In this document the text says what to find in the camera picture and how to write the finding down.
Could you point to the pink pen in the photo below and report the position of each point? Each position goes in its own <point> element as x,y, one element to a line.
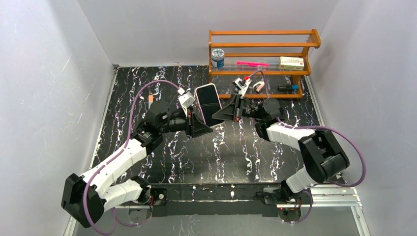
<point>248,63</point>

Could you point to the orange wooden shelf rack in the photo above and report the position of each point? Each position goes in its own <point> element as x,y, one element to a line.
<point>231,68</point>

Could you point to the black blue marker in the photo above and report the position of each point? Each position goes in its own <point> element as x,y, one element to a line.
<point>288,88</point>

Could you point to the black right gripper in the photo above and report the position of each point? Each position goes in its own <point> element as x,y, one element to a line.
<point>237,108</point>

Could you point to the pink phone case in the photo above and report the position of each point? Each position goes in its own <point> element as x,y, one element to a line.
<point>208,104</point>

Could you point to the aluminium frame rail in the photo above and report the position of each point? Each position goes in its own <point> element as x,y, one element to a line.
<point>330,195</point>

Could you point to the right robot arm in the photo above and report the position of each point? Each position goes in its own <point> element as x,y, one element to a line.
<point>322,155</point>

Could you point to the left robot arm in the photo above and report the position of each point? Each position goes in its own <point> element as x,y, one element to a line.
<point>87,196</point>

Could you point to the pink white clip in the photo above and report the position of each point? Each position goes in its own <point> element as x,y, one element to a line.
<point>258,86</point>

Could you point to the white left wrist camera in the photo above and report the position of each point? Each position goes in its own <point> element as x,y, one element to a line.
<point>186,100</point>

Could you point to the blue white round jar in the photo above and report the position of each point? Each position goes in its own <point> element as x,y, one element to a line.
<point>217,58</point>

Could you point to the orange grey eraser block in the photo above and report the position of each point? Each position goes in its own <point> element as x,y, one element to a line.
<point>150,101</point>

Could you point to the black base bar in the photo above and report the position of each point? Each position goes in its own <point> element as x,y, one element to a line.
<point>214,199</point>

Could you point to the black smartphone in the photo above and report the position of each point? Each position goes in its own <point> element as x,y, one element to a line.
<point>209,104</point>

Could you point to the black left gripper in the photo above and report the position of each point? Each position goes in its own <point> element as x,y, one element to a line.
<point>190,125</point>

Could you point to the white red small box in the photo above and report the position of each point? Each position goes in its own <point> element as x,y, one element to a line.
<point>291,63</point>

